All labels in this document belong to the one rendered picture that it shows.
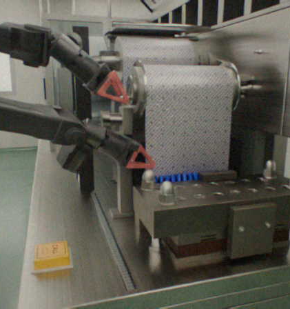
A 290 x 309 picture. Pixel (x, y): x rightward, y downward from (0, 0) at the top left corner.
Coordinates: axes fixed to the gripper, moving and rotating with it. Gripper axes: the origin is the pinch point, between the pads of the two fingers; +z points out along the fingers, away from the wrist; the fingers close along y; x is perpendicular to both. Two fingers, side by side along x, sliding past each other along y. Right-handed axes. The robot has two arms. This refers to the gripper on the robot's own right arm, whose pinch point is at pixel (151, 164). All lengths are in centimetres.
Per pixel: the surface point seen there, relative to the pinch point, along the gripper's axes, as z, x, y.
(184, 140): 4.9, 9.4, 0.3
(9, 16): -130, 71, -556
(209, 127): 9.2, 15.3, 0.3
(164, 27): -7, 40, -30
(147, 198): -2.6, -5.8, 13.1
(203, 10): 5, 55, -39
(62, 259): -12.8, -24.6, 13.4
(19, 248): 8, -119, -170
